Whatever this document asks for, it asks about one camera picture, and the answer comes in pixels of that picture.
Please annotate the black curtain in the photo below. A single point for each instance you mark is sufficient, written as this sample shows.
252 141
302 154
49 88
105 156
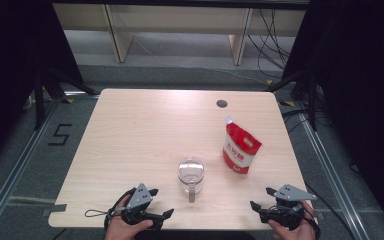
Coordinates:
363 83
10 66

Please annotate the grey tape strip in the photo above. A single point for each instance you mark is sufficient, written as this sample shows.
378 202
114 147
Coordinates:
55 209

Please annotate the person's right hand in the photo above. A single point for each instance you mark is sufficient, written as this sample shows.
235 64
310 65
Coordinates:
295 235

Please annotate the clear glass jar with lid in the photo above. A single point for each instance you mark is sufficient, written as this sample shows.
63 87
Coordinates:
190 173

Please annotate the red and white sugar bag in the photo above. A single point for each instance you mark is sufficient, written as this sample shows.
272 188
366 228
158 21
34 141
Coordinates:
241 146

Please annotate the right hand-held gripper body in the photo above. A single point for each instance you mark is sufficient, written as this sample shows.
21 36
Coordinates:
290 193

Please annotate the beige wooden desk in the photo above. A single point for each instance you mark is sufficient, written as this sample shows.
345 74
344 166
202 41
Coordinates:
180 18

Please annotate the aluminium floor rail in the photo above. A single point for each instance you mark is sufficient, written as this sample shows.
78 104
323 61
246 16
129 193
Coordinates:
330 173
16 166

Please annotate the grey round table grommet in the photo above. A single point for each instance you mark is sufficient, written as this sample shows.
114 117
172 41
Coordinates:
222 103

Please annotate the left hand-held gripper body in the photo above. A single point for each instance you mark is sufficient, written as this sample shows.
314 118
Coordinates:
139 196

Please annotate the person's left hand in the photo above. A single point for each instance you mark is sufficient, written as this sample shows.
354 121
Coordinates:
123 231

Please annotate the black metal stand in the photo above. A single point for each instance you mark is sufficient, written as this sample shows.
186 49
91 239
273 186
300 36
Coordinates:
311 100
40 100

